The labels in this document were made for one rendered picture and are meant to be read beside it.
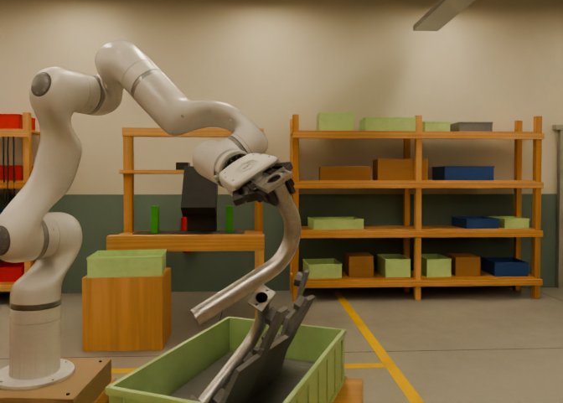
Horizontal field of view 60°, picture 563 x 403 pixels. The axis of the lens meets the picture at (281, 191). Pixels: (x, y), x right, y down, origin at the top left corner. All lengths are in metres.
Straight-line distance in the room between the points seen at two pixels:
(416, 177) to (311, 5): 2.58
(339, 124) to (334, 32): 1.37
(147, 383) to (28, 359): 0.30
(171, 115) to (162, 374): 0.70
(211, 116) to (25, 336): 0.73
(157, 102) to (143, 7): 5.72
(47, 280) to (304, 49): 5.50
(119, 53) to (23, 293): 0.64
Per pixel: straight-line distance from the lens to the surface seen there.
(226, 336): 1.73
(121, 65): 1.19
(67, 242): 1.41
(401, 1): 6.97
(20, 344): 1.43
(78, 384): 1.42
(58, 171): 1.32
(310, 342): 1.64
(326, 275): 5.91
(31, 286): 1.39
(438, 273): 6.25
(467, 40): 7.12
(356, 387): 1.64
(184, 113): 1.08
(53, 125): 1.28
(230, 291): 0.84
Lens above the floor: 1.43
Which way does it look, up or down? 1 degrees down
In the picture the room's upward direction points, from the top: straight up
